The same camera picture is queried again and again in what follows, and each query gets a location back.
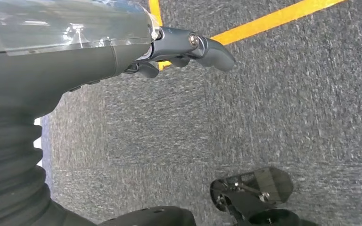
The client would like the black robot leg shell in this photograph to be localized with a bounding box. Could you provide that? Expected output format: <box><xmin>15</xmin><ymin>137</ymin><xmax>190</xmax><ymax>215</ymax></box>
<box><xmin>98</xmin><ymin>206</ymin><xmax>197</xmax><ymax>226</ymax></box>

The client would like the robot foot mechanism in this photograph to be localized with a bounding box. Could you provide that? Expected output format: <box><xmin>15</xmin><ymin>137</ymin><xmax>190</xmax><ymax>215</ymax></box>
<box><xmin>209</xmin><ymin>167</ymin><xmax>320</xmax><ymax>226</ymax></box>

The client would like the yellow tape square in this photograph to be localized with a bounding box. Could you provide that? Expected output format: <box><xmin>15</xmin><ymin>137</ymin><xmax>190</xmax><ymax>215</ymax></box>
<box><xmin>148</xmin><ymin>0</ymin><xmax>347</xmax><ymax>71</ymax></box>

